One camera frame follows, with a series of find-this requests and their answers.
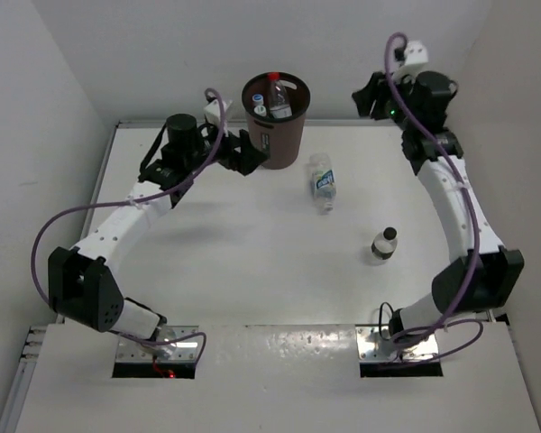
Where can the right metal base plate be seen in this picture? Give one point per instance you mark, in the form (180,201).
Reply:
(374,347)

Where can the red-label clear water bottle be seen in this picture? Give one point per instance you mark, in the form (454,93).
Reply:
(278,99)

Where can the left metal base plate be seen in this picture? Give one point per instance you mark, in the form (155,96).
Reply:
(178,345)

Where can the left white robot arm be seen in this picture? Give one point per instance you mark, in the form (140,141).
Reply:
(81,280)

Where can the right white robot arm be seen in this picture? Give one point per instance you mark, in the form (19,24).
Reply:
(482,271)

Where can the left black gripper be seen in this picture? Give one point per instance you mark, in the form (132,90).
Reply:
(243,158)

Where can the brown plastic waste bin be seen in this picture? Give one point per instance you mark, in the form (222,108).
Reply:
(280,139)

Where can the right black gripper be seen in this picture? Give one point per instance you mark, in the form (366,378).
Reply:
(368,100)

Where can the small black-cap clear bottle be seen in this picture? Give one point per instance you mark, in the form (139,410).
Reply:
(384,244)

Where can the green-label clear water bottle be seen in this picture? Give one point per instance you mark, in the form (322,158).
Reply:
(260,111)

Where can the metal base plate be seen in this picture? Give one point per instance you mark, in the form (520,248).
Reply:
(374,347)
(178,345)

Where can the blue-label clear water bottle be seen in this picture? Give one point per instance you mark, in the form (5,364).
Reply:
(321,180)

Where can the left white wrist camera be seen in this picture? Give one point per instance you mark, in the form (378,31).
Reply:
(212,111)

